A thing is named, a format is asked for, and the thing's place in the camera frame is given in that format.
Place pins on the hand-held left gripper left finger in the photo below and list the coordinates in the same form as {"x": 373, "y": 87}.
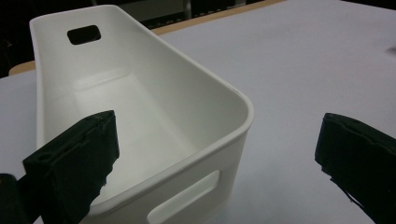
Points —
{"x": 71, "y": 161}

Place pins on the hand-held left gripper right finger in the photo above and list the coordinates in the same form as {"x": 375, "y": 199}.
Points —
{"x": 361, "y": 155}

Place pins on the white plastic storage bin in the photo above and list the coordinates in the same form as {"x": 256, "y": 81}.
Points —
{"x": 162, "y": 102}

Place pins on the white table mat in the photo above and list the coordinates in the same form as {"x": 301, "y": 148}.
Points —
{"x": 295, "y": 77}

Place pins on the wooden table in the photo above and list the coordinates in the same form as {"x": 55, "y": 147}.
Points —
{"x": 202, "y": 19}

